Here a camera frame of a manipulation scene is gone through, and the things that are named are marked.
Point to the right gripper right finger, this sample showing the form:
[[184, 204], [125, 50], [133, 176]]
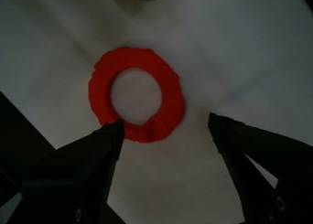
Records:
[[261, 160]]

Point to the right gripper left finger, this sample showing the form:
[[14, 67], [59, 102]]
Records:
[[69, 179]]

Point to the white cutting board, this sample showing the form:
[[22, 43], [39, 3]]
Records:
[[228, 66]]

